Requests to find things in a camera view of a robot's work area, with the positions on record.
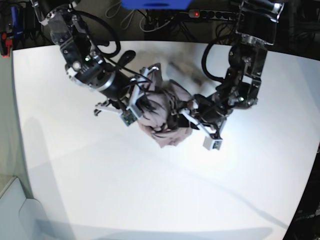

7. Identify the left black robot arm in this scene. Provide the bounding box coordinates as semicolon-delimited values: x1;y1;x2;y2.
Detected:
176;0;285;141

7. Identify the red and black clamp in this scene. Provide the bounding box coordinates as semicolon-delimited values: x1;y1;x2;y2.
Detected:
0;31;13;58

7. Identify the blue plastic box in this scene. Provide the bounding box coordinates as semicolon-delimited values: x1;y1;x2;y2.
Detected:
121;0;191;10

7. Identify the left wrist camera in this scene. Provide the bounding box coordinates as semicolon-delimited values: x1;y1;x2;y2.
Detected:
203;136;223;151

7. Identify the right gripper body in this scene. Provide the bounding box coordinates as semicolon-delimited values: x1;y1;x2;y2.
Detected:
93;65;160;118

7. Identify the mauve t-shirt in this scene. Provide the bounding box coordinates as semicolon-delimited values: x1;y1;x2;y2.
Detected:
137;63;193;148

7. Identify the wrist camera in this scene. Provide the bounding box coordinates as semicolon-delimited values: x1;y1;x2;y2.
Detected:
203;136;223;151
120;109;138;127

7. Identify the grey rounded bin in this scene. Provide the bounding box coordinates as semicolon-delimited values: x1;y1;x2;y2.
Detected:
0;177;48;240

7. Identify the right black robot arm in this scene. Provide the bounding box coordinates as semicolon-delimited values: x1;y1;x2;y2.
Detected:
31;0;157;121

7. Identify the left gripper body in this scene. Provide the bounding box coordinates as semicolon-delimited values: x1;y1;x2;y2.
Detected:
178;94;233;139

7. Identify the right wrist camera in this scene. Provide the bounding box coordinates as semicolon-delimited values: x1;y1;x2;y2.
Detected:
120;109;138;127

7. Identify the black power strip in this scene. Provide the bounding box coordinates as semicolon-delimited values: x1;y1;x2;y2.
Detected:
188;9;244;22

